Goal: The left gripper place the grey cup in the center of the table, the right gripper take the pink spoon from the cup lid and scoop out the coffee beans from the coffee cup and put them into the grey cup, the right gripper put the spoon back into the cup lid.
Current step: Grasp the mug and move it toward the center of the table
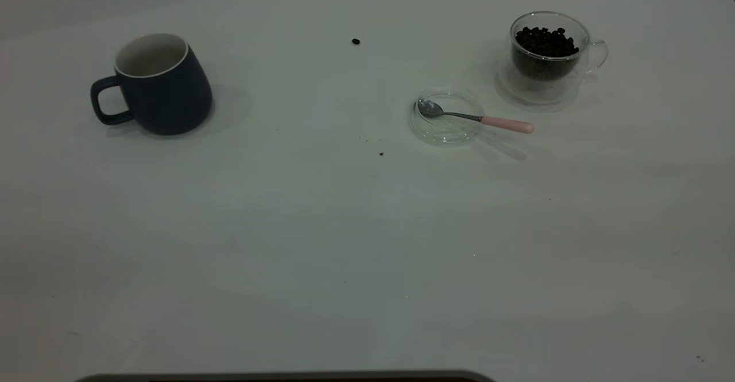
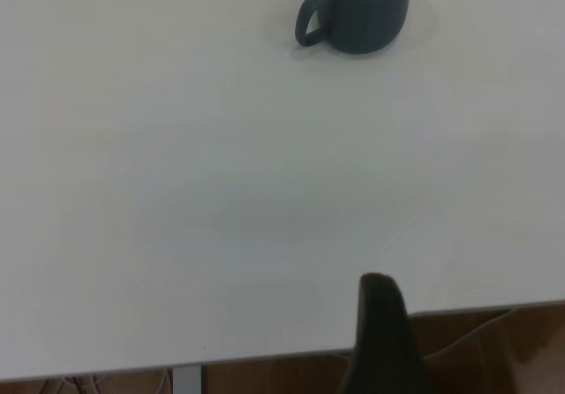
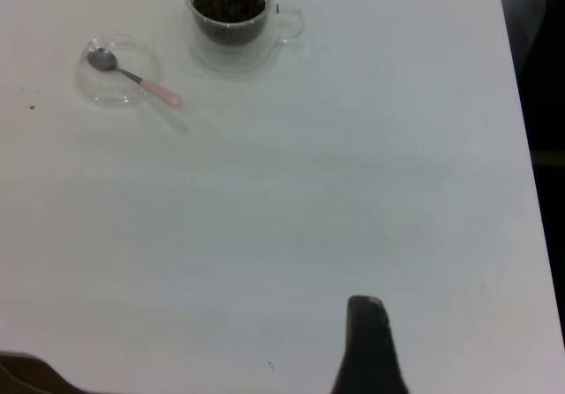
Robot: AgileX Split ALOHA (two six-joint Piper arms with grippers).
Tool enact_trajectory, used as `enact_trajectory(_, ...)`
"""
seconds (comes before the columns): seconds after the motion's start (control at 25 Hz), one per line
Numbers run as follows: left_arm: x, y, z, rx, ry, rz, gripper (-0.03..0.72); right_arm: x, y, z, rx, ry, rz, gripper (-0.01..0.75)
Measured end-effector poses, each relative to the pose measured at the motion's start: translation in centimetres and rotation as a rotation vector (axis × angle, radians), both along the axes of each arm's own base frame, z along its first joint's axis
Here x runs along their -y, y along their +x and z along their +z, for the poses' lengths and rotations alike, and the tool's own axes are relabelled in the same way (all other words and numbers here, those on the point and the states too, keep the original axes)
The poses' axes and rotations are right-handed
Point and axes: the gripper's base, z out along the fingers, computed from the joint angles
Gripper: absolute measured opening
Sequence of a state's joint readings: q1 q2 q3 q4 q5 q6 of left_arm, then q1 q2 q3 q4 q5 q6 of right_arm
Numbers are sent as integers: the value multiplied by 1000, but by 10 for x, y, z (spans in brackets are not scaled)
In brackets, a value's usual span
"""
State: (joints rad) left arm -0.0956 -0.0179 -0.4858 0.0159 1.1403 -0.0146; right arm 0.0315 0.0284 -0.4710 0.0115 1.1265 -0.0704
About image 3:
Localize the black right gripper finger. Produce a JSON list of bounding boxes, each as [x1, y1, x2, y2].
[[330, 295, 410, 394]]

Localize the metal spoon with pink handle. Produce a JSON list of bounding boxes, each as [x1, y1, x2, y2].
[[87, 47, 184, 108]]

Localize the dark coffee beans heap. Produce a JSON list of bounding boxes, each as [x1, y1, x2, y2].
[[192, 0, 267, 44]]

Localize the clear round glass dish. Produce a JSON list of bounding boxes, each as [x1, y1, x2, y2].
[[74, 31, 165, 110]]

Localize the clear glass cup with handle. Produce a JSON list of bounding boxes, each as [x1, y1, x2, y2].
[[185, 0, 306, 75]]

